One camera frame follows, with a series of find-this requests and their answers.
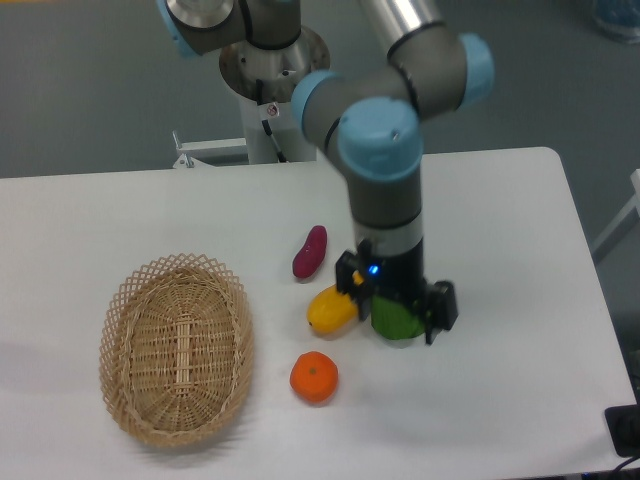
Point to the white frame at right edge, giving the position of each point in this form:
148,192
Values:
620,225

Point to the orange toy fruit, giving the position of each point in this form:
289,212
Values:
314,377

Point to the blue object top right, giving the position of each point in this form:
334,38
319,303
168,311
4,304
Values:
618,19

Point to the black device at table edge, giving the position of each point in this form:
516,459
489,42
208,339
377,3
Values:
623,426

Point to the woven wicker basket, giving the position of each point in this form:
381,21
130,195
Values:
176,352

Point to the purple toy sweet potato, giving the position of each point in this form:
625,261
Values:
311,255

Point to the yellow toy mango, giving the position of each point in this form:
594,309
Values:
330,310

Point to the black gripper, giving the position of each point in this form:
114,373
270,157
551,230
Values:
399,278

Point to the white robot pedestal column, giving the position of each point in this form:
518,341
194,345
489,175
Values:
270,112

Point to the green toy leafy vegetable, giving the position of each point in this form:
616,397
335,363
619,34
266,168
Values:
393,321

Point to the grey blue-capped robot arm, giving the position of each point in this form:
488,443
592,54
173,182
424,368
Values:
369,129

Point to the white metal base frame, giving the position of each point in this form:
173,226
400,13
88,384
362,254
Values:
214,153

